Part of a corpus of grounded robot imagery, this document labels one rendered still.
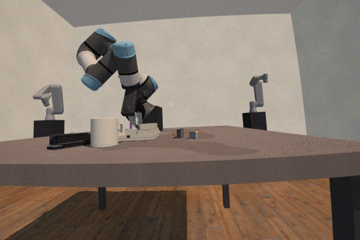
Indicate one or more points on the white ceramic mug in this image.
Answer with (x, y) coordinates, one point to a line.
(104, 132)

